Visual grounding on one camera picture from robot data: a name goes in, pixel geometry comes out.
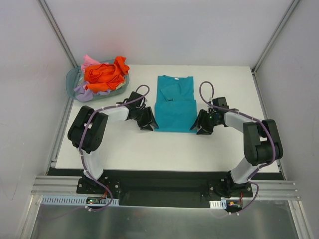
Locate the teal t shirt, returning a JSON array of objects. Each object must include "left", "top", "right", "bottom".
[{"left": 155, "top": 75, "right": 197, "bottom": 133}]

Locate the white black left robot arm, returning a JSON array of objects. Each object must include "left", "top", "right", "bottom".
[{"left": 67, "top": 105, "right": 159, "bottom": 194}]

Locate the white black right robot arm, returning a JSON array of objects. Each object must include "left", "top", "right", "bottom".
[{"left": 190, "top": 109, "right": 283, "bottom": 198}]

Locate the orange t shirt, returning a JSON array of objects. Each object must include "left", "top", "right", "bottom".
[{"left": 84, "top": 56, "right": 130, "bottom": 93}]

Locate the lavender t shirt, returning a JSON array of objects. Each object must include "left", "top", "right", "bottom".
[{"left": 74, "top": 83, "right": 111, "bottom": 102}]

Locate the pink t shirt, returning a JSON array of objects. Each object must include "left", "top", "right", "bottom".
[{"left": 81, "top": 54, "right": 101, "bottom": 73}]

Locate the teal plastic laundry basket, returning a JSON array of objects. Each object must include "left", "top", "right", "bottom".
[{"left": 66, "top": 54, "right": 130, "bottom": 102}]

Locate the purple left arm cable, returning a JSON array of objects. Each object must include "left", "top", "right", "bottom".
[{"left": 78, "top": 85, "right": 151, "bottom": 212}]

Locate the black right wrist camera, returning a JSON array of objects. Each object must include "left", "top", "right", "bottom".
[{"left": 209, "top": 97, "right": 239, "bottom": 111}]

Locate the white slotted right cable duct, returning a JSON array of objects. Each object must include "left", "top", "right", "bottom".
[{"left": 209, "top": 200, "right": 227, "bottom": 210}]

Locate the white slotted cable duct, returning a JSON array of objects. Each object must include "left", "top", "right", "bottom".
[
  {"left": 209, "top": 200, "right": 227, "bottom": 210},
  {"left": 41, "top": 196, "right": 120, "bottom": 207}
]

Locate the aluminium front rail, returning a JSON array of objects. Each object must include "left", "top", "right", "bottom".
[{"left": 31, "top": 175, "right": 80, "bottom": 195}]

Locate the white slotted left cable duct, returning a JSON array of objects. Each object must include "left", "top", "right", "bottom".
[{"left": 41, "top": 196, "right": 120, "bottom": 207}]

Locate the aluminium left frame post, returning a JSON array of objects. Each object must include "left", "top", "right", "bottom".
[{"left": 37, "top": 0, "right": 78, "bottom": 67}]

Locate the aluminium frame post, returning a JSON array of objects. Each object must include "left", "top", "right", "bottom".
[
  {"left": 37, "top": 0, "right": 78, "bottom": 67},
  {"left": 251, "top": 0, "right": 302, "bottom": 76}
]

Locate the aluminium right frame post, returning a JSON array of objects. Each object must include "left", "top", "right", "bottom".
[{"left": 251, "top": 0, "right": 302, "bottom": 76}]

